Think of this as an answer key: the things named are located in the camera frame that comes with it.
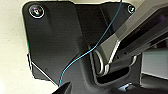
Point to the stainless steel dishwasher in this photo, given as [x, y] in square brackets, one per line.
[155, 65]

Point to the grey robot torso link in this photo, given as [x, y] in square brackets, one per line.
[133, 36]

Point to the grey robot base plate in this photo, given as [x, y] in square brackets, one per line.
[56, 40]

